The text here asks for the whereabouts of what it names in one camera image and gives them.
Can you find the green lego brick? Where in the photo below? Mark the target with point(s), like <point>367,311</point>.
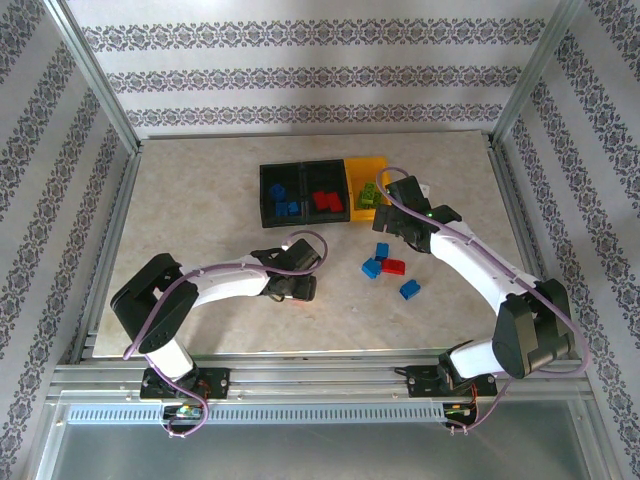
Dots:
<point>361,201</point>
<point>374,200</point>
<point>369,189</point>

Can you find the blue lego brick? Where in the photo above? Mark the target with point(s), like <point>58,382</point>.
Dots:
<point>281,209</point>
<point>382,251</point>
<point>410,289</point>
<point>371,268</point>
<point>276,191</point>
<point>294,208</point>

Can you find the yellow plastic bin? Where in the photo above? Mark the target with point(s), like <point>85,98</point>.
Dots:
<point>362,167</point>

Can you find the black plastic bin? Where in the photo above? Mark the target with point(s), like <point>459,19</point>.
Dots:
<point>267,220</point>
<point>325,175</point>

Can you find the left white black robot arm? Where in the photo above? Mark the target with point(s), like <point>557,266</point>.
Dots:
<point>225,285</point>

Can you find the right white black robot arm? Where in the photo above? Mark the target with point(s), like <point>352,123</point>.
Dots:
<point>475,265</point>

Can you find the small circuit board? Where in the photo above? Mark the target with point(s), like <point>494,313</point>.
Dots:
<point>457,411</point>
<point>182,411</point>

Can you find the grey metal panel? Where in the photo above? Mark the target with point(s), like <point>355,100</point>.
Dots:
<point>320,455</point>

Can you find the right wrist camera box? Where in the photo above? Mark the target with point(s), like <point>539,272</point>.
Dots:
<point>407,192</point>

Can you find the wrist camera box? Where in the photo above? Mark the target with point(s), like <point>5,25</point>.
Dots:
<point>407,192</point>
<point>302,252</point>

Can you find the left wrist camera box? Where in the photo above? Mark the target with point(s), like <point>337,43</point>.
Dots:
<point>302,252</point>

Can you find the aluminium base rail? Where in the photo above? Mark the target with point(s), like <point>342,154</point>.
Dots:
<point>320,375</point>

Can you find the aluminium side rail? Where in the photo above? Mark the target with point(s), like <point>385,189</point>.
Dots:
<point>109,240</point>
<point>522,225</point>

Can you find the thin aluminium table rail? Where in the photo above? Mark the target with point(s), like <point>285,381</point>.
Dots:
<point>300,135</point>

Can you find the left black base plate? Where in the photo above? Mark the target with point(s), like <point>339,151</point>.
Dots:
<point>220,382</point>

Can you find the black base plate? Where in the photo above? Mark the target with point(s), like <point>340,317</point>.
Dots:
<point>422,382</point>
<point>220,382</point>

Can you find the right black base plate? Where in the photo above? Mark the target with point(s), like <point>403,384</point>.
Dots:
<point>422,382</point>

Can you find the aluminium frame post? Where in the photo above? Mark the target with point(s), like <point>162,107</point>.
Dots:
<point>101,85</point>
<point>534,75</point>

